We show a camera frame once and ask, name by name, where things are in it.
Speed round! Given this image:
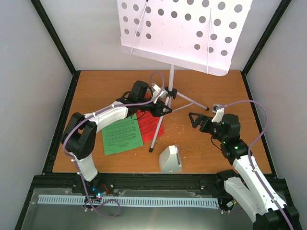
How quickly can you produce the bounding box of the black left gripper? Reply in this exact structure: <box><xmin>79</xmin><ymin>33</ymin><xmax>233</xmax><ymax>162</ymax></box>
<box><xmin>138</xmin><ymin>98</ymin><xmax>172</xmax><ymax>117</ymax></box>

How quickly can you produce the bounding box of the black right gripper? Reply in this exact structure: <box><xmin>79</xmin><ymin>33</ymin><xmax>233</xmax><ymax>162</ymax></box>
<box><xmin>189</xmin><ymin>112</ymin><xmax>227</xmax><ymax>143</ymax></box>

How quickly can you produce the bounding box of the red sheet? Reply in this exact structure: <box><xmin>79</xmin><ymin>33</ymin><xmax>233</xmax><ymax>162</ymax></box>
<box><xmin>136</xmin><ymin>111</ymin><xmax>159</xmax><ymax>143</ymax></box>

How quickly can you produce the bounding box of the white metronome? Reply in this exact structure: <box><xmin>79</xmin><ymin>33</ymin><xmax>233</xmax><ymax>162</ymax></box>
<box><xmin>159</xmin><ymin>145</ymin><xmax>182</xmax><ymax>173</ymax></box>

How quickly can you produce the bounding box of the green sheet music page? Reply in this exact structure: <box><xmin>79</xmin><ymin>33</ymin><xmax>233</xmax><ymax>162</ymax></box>
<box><xmin>102</xmin><ymin>114</ymin><xmax>143</xmax><ymax>156</ymax></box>

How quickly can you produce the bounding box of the white tripod music stand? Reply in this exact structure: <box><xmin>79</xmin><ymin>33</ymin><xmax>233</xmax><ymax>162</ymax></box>
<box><xmin>149</xmin><ymin>64</ymin><xmax>210</xmax><ymax>153</ymax></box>

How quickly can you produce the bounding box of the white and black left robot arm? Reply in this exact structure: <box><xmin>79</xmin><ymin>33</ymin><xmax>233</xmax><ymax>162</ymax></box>
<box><xmin>61</xmin><ymin>80</ymin><xmax>172</xmax><ymax>193</ymax></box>

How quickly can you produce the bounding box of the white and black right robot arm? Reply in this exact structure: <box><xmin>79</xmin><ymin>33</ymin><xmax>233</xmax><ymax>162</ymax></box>
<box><xmin>189</xmin><ymin>113</ymin><xmax>300</xmax><ymax>230</ymax></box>

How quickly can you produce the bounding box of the white perforated stand desk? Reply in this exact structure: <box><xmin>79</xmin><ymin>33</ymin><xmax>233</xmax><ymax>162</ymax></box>
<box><xmin>117</xmin><ymin>0</ymin><xmax>252</xmax><ymax>76</ymax></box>

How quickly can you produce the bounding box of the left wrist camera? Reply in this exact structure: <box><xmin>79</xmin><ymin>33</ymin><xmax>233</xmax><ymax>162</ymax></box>
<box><xmin>152</xmin><ymin>83</ymin><xmax>167</xmax><ymax>104</ymax></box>

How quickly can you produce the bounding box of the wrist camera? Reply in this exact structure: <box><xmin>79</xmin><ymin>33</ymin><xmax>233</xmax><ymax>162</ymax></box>
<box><xmin>212</xmin><ymin>104</ymin><xmax>224</xmax><ymax>123</ymax></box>
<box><xmin>152</xmin><ymin>83</ymin><xmax>167</xmax><ymax>104</ymax></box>

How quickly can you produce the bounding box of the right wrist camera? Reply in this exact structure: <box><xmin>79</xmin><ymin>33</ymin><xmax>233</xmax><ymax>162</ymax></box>
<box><xmin>212</xmin><ymin>104</ymin><xmax>224</xmax><ymax>123</ymax></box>

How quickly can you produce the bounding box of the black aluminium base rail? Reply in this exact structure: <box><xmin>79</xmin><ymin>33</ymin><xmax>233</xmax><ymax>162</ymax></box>
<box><xmin>30</xmin><ymin>173</ymin><xmax>230</xmax><ymax>197</ymax></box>

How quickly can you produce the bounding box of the light blue slotted cable duct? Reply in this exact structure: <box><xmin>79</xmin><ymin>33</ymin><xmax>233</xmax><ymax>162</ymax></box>
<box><xmin>37</xmin><ymin>195</ymin><xmax>219</xmax><ymax>209</ymax></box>

